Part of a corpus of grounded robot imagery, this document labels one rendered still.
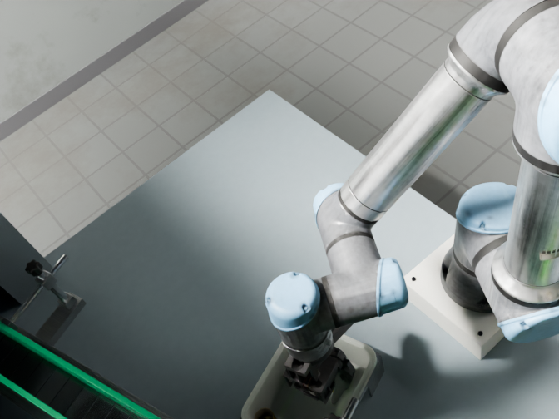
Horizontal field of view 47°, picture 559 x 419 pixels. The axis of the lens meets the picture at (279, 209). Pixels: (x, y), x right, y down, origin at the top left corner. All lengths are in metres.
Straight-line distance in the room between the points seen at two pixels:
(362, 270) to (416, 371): 0.39
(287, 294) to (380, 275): 0.13
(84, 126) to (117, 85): 0.28
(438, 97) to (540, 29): 0.17
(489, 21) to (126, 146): 2.30
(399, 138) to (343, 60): 2.09
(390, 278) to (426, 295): 0.36
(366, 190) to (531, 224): 0.22
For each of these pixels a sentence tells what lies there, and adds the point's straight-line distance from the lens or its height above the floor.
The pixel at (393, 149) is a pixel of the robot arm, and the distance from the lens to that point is 0.87.
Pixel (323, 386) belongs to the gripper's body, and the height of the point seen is 0.94.
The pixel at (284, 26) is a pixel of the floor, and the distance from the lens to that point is 3.20.
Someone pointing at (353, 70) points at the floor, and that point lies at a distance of 2.88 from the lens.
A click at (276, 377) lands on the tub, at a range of 1.21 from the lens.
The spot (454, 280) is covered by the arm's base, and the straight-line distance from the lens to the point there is 1.20.
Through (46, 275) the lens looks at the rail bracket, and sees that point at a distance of 1.30.
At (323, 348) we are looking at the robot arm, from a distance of 0.97.
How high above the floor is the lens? 1.90
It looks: 52 degrees down
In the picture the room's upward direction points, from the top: 20 degrees counter-clockwise
